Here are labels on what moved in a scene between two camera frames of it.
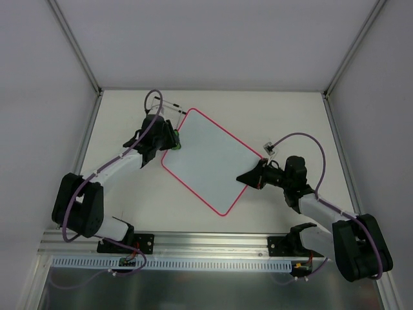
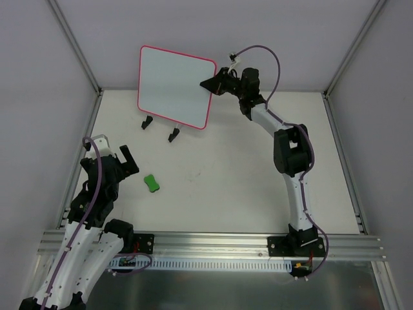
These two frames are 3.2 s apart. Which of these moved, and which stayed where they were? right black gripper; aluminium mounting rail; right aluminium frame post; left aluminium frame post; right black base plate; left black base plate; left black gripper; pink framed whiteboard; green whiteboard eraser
Moved: left black gripper; green whiteboard eraser; right black gripper; pink framed whiteboard
Stayed: right aluminium frame post; aluminium mounting rail; right black base plate; left black base plate; left aluminium frame post
